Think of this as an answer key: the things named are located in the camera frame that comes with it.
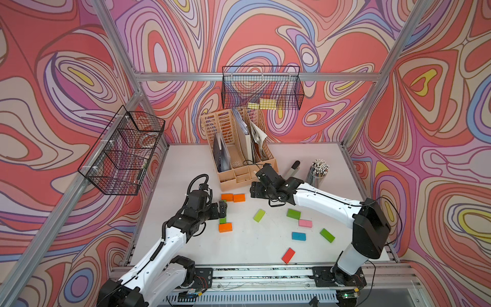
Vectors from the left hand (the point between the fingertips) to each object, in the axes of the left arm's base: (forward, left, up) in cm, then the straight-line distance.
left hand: (220, 206), depth 83 cm
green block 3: (-9, -48, -9) cm, 50 cm away
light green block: (0, -18, -10) cm, 20 cm away
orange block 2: (+8, -8, -7) cm, 14 cm away
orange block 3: (-5, -2, -12) cm, 13 cm away
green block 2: (0, -34, -8) cm, 35 cm away
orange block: (+9, -3, -7) cm, 11 cm away
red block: (-18, -29, -10) cm, 36 cm away
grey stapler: (+25, -38, -6) cm, 45 cm away
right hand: (+5, -17, +2) cm, 18 cm away
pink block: (-4, -39, -8) cm, 40 cm away
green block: (-3, -1, -8) cm, 9 cm away
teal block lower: (-10, -36, -9) cm, 38 cm away
